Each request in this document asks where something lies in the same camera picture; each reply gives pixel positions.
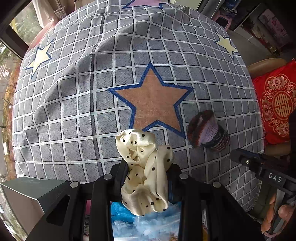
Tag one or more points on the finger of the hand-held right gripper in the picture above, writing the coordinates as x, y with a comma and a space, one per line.
252, 153
245, 162

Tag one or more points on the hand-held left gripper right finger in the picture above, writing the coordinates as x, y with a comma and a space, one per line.
174, 185

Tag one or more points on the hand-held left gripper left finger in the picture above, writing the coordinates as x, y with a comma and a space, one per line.
115, 183

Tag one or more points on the cream polka dot scarf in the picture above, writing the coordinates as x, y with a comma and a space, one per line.
143, 180

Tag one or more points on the white cardboard box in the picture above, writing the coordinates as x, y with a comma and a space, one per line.
23, 197

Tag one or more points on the person's right hand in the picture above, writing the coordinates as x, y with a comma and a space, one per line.
285, 212

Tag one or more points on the blue shoe cover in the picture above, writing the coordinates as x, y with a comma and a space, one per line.
120, 212

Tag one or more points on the brown striped knit hat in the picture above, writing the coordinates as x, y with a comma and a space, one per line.
208, 134

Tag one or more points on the light blue fluffy cloth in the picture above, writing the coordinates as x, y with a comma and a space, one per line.
148, 228

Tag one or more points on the floral tissue box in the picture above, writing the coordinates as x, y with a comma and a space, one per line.
87, 226

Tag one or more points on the red embroidered cushion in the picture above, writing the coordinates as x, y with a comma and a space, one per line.
272, 104

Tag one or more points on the grey checked star tablecloth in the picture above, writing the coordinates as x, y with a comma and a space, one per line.
92, 92

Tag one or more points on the pink plastic stool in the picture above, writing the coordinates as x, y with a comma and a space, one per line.
222, 22

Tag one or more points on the red plastic basin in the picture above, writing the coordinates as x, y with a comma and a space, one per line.
42, 32

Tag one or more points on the metal grater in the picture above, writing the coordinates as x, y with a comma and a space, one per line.
59, 12

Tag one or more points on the wall poster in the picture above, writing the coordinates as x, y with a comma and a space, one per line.
275, 25

